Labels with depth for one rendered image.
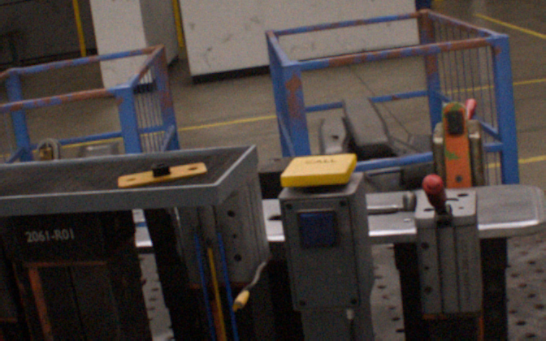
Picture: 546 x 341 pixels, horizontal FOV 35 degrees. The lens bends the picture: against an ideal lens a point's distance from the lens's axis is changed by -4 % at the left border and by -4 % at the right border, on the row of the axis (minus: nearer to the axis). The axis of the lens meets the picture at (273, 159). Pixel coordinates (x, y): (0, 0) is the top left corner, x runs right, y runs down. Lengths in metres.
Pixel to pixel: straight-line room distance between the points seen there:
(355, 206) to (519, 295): 0.86
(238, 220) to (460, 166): 0.41
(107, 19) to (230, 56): 1.32
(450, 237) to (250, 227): 0.23
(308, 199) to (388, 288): 0.91
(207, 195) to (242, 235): 0.22
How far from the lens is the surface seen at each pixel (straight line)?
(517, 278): 1.68
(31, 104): 3.13
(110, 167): 0.92
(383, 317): 1.56
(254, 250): 1.02
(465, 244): 0.95
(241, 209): 0.98
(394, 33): 9.23
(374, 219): 1.14
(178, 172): 0.84
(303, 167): 0.80
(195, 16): 9.05
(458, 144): 1.26
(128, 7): 9.07
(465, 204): 0.97
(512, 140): 3.18
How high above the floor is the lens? 1.37
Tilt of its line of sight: 14 degrees down
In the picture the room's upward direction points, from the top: 8 degrees counter-clockwise
